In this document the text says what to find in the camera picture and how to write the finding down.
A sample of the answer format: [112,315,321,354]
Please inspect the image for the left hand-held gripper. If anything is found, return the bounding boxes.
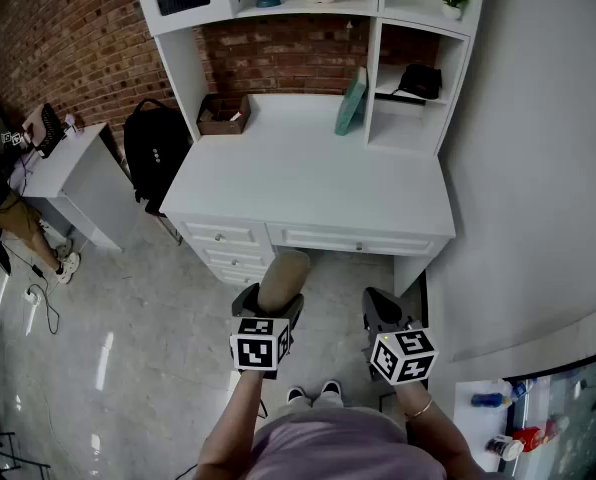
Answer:
[229,282,305,380]

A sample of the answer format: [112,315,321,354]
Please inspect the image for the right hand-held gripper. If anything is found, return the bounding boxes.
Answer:
[361,286,439,385]

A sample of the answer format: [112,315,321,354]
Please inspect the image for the tan oval pouch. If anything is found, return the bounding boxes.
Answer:
[256,250,312,315]

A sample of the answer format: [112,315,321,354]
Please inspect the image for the person's right forearm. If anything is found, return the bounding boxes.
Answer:
[395,380,484,480]

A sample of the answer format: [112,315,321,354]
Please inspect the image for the person's left forearm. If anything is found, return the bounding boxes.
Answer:
[195,367,267,480]

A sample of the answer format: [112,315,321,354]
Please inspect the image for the white small desk drawer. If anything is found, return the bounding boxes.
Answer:
[180,220,259,248]
[202,247,275,270]
[217,267,269,288]

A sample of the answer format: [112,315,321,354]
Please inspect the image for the white wide desk drawer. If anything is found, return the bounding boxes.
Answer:
[266,222,437,257]

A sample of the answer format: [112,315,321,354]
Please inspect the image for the white desk with hutch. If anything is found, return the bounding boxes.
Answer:
[130,0,487,299]

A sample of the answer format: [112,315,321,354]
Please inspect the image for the blue plastic bottle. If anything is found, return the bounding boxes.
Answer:
[470,391,514,409]

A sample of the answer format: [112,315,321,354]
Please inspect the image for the person's purple shirt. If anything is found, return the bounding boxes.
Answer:
[250,407,449,480]

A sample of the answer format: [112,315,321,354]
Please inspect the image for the white jar with dark lid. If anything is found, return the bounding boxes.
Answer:
[485,435,525,462]

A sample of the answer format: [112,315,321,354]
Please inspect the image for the brown wooden organizer box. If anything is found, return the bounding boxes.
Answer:
[196,92,253,136]

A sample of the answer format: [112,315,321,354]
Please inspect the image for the black backpack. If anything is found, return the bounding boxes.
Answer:
[122,98,194,215]

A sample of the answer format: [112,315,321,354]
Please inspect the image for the red box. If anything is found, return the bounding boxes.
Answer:
[512,426,547,453]

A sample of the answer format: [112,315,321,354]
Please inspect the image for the teal book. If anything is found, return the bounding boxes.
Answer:
[333,66,369,137]

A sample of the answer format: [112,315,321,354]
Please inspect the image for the small white side table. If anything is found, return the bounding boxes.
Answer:
[7,121,142,253]

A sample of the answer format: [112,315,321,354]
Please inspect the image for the pink and black basket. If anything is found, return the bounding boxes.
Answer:
[21,102,64,159]

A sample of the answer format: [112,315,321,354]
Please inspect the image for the small green potted plant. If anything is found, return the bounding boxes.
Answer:
[433,0,471,21]

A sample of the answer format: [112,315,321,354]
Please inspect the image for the thin gold bracelet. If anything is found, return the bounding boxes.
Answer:
[405,395,434,420]

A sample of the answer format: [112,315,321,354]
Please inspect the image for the black floor cable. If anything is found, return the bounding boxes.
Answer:
[27,267,62,337]

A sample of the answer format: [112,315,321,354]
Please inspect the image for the black drawstring pouch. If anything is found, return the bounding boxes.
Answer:
[391,63,443,102]

